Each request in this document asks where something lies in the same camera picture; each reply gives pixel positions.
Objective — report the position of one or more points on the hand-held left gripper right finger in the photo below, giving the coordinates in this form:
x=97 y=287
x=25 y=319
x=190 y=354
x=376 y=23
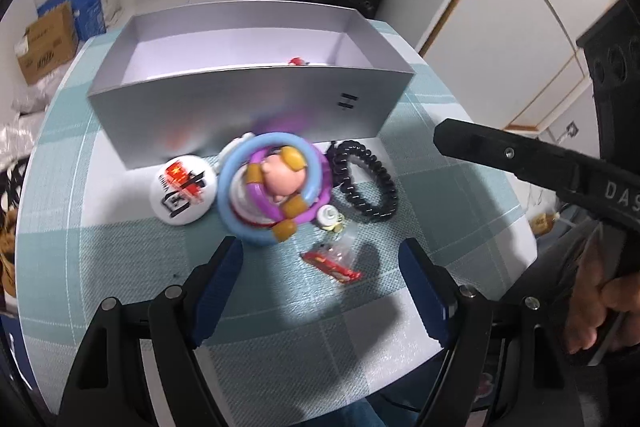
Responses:
x=422 y=294

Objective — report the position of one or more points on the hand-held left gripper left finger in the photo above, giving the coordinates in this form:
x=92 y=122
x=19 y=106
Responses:
x=220 y=294

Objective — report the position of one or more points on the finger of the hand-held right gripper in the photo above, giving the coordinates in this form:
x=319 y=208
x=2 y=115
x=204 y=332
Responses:
x=510 y=154

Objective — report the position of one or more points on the red trinket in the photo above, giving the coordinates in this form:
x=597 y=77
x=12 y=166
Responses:
x=332 y=264

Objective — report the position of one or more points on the round white pin badge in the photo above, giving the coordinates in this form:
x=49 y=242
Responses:
x=182 y=187

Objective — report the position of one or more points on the small white charm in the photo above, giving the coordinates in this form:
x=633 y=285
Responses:
x=327 y=216

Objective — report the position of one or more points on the silver cardboard box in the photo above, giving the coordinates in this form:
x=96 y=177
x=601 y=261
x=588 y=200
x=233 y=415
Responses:
x=250 y=107

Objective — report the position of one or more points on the person's right hand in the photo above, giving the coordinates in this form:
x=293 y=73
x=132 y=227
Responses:
x=625 y=292

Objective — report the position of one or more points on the teal checked tablecloth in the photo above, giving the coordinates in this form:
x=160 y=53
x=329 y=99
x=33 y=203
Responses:
x=150 y=247

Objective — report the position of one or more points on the white wardrobe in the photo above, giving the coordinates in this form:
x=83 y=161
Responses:
x=525 y=17

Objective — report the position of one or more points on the small red charm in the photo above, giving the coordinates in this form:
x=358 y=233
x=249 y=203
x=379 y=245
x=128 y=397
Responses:
x=297 y=61

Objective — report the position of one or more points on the crumpled clear plastic bag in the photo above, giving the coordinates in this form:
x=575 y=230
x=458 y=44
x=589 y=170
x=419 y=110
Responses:
x=25 y=127

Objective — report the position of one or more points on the brown cardboard box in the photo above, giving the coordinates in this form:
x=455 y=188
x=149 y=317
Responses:
x=45 y=44

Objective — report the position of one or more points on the blue box with bag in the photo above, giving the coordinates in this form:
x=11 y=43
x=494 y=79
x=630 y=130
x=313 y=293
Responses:
x=87 y=9

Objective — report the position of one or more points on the wall socket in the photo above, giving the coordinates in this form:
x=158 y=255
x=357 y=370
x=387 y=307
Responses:
x=572 y=129

